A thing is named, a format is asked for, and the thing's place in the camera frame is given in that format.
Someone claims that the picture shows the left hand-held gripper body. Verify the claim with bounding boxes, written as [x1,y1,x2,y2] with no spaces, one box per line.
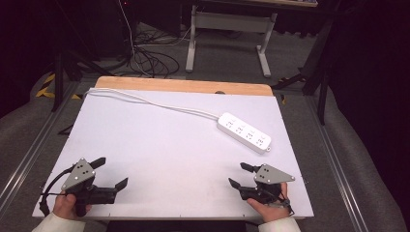
[61,158,119,218]

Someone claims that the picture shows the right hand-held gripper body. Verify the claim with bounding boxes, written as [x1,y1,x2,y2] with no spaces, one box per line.
[239,163,296,205]

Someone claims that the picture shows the person's left hand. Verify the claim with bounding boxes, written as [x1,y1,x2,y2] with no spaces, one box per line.
[52,192,93,220]

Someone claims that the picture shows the person's right hand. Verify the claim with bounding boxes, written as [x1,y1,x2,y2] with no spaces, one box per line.
[246,183,290,224]

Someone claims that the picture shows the white power strip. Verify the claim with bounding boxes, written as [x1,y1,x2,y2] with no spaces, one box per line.
[217,111,273,155]

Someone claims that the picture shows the white board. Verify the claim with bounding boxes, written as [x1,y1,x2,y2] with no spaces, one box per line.
[32,88,315,221]

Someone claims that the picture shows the black tripod stand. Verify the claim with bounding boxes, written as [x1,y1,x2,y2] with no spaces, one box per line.
[51,0,114,113]

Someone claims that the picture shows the wooden table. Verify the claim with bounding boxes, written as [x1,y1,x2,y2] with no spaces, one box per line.
[94,75,275,97]

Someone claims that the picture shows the black metal stand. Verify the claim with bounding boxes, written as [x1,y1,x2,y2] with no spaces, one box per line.
[271,13,341,126]

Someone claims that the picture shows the black wrist strap cable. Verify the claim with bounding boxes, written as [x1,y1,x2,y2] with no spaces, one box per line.
[279,184,296,217]

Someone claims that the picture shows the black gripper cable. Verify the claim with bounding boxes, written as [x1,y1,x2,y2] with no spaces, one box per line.
[39,165,75,218]

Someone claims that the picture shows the aluminium floor rail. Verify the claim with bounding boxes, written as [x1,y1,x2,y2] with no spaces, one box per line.
[0,80,81,207]
[305,96,369,232]

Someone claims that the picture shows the white power strip cable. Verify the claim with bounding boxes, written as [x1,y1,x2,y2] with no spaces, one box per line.
[83,88,220,121]

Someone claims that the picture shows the black floor cables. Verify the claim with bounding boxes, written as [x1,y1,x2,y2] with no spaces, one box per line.
[128,30,181,79]

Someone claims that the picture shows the thin white hanging cable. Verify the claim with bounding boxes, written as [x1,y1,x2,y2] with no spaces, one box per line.
[117,0,153,78]

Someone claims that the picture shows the white metal desk frame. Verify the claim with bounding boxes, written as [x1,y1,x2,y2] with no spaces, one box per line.
[185,4,278,78]

